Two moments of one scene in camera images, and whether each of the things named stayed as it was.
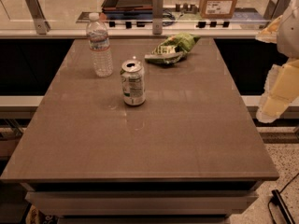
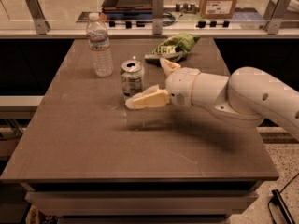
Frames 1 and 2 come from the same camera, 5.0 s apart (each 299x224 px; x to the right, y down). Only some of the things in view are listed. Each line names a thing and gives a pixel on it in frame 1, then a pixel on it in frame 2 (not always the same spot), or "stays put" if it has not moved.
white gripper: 290,32 -> 179,85
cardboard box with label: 219,1 stays put
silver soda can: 133,78 stays put
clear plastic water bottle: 98,41 stays put
